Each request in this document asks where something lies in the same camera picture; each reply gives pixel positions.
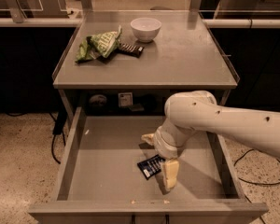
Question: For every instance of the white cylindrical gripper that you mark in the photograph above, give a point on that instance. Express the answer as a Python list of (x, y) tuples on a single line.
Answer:
[(162, 146)]

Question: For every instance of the blue rxbar blueberry bar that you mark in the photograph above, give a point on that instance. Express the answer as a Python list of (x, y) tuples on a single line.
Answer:
[(151, 166)]

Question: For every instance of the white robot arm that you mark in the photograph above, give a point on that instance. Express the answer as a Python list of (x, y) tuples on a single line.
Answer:
[(189, 112)]

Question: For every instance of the open grey top drawer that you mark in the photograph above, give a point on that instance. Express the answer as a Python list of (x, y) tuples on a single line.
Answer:
[(99, 181)]

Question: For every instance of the grey cabinet counter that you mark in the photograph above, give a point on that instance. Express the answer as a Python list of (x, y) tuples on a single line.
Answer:
[(183, 56)]

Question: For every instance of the white label box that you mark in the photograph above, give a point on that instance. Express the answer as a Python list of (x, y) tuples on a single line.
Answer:
[(125, 99)]

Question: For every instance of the dark round object inside cabinet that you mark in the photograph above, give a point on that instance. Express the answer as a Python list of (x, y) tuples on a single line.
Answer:
[(97, 102)]

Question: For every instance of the black power adapter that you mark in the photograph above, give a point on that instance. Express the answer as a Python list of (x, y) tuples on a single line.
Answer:
[(60, 121)]

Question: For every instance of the dark brown snack bar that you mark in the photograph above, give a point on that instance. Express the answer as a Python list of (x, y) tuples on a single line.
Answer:
[(130, 50)]

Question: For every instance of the green chip bag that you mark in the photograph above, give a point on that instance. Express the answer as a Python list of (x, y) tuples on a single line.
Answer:
[(95, 46)]

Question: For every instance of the white ceramic bowl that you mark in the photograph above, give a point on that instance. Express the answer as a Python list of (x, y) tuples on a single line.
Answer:
[(145, 29)]

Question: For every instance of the white horizontal rail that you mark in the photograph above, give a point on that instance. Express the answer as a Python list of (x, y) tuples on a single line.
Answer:
[(56, 22)]

